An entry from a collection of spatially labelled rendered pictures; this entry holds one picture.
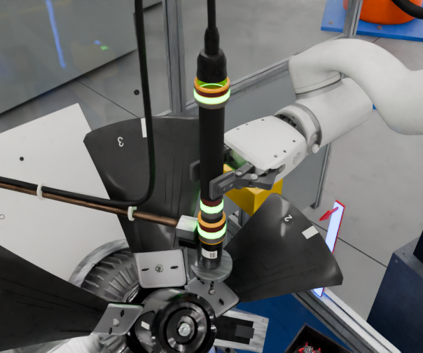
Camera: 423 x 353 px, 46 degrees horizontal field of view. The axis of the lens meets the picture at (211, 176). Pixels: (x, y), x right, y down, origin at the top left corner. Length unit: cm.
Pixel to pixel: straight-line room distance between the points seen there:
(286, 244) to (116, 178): 35
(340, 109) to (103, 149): 40
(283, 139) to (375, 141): 255
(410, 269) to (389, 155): 188
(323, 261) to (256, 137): 36
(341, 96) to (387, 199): 211
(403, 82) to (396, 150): 254
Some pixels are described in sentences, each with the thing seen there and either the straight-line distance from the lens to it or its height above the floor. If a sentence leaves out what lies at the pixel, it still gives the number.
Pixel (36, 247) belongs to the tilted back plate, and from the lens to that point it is 104.
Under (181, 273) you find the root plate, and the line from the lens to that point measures 86.
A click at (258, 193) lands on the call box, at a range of 126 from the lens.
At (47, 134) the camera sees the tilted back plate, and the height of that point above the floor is 134.
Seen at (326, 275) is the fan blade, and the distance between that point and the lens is 101.
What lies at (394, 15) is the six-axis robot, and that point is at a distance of 461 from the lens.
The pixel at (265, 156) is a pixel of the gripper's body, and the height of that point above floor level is 149.
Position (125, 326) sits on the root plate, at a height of 120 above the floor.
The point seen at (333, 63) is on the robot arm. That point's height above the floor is 158.
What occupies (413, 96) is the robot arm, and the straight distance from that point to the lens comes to 71.
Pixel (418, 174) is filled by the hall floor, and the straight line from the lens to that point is 313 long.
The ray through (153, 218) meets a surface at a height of 135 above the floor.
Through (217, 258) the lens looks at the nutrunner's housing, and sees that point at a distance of 83.
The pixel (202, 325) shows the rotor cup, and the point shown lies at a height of 122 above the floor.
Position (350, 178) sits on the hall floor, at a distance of 297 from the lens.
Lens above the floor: 195
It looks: 43 degrees down
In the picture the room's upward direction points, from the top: straight up
